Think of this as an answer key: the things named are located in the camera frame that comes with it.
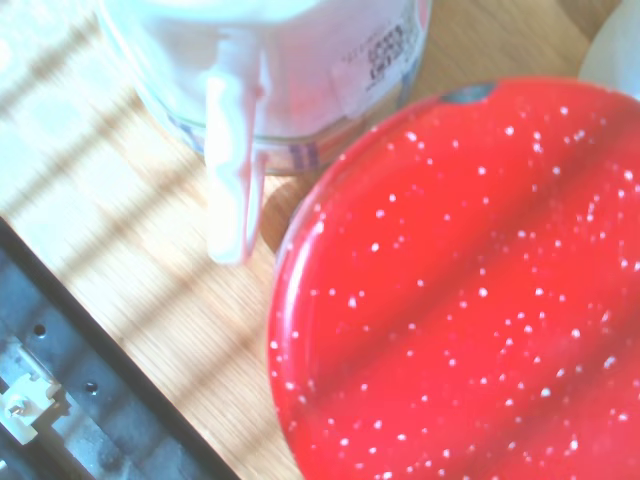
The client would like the red speckled enamel mug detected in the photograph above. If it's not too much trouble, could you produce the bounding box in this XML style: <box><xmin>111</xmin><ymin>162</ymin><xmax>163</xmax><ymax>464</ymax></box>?
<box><xmin>266</xmin><ymin>75</ymin><xmax>640</xmax><ymax>480</ymax></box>

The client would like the steel dishwasher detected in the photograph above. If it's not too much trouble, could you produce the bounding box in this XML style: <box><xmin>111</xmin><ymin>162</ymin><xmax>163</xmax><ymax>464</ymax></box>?
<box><xmin>0</xmin><ymin>218</ymin><xmax>237</xmax><ymax>480</ymax></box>

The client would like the white ceramic mug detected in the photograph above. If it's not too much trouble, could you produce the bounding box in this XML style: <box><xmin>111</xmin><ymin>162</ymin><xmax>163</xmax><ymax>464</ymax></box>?
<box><xmin>576</xmin><ymin>0</ymin><xmax>640</xmax><ymax>99</ymax></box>

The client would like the clear plastic jar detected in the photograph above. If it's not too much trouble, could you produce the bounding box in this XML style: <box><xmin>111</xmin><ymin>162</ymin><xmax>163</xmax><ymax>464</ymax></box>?
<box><xmin>93</xmin><ymin>0</ymin><xmax>432</xmax><ymax>266</ymax></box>

